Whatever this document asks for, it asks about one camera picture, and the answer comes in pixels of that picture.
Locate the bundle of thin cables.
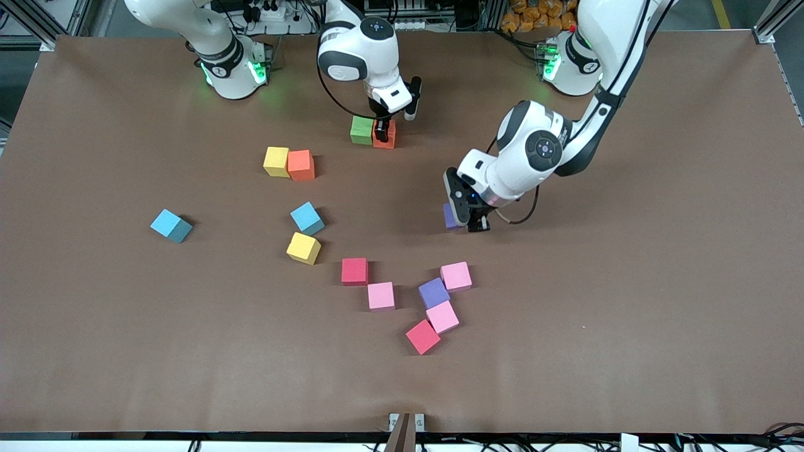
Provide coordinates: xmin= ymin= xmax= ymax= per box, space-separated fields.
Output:
xmin=744 ymin=422 xmax=804 ymax=450

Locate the black base cable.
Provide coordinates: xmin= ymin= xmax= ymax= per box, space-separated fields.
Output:
xmin=499 ymin=28 xmax=547 ymax=63

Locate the white power strip with plugs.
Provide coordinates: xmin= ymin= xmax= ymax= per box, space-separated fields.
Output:
xmin=237 ymin=0 xmax=315 ymax=35

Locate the pink foam block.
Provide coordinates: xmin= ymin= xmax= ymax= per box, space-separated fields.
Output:
xmin=440 ymin=261 xmax=473 ymax=293
xmin=367 ymin=281 xmax=396 ymax=312
xmin=425 ymin=300 xmax=460 ymax=335

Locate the pile of orange snack bags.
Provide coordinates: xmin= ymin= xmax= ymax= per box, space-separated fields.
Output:
xmin=501 ymin=0 xmax=579 ymax=33

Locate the brown camera mast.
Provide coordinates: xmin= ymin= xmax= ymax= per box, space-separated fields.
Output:
xmin=383 ymin=412 xmax=417 ymax=452

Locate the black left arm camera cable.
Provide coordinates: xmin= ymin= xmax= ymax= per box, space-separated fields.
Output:
xmin=490 ymin=185 xmax=541 ymax=225

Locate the blue foam block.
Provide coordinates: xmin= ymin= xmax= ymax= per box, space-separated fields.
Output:
xmin=290 ymin=201 xmax=326 ymax=237
xmin=149 ymin=208 xmax=194 ymax=244

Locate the grey metal mount bracket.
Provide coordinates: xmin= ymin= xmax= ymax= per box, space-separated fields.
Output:
xmin=388 ymin=412 xmax=426 ymax=433

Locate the green foam block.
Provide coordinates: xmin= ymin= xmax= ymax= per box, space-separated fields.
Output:
xmin=349 ymin=116 xmax=376 ymax=146

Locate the red foam block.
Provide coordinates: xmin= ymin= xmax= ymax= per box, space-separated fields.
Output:
xmin=341 ymin=257 xmax=370 ymax=287
xmin=405 ymin=319 xmax=442 ymax=356

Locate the yellow foam block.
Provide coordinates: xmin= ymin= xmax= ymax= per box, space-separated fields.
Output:
xmin=286 ymin=232 xmax=322 ymax=266
xmin=263 ymin=146 xmax=291 ymax=178

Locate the aluminium frame post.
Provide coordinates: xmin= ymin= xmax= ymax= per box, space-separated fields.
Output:
xmin=752 ymin=0 xmax=804 ymax=45
xmin=0 ymin=0 xmax=95 ymax=51

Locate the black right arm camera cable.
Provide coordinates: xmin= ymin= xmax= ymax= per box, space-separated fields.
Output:
xmin=316 ymin=60 xmax=378 ymax=119

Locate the orange foam block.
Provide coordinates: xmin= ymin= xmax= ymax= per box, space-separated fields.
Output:
xmin=287 ymin=149 xmax=316 ymax=182
xmin=372 ymin=119 xmax=397 ymax=150

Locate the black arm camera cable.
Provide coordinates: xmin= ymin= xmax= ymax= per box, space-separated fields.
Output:
xmin=316 ymin=60 xmax=378 ymax=119
xmin=490 ymin=185 xmax=541 ymax=225

